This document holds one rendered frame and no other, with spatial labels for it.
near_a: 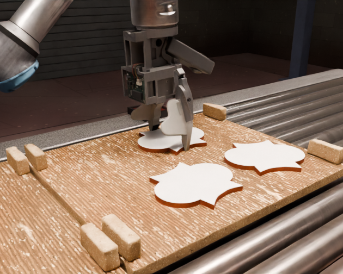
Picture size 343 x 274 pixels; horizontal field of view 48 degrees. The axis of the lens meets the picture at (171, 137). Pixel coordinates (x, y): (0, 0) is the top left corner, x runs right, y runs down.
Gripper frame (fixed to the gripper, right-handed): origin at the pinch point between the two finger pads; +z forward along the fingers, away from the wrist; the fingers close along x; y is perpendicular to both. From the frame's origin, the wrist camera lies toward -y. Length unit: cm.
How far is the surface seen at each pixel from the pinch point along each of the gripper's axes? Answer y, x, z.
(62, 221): 26.4, 12.7, -0.5
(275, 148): -11.0, 15.0, 0.6
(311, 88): -61, -12, 6
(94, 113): -117, -289, 99
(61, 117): -85, -296, 98
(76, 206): 23.6, 10.6, -0.3
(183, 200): 12.3, 18.8, -0.6
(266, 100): -40.3, -11.5, 4.9
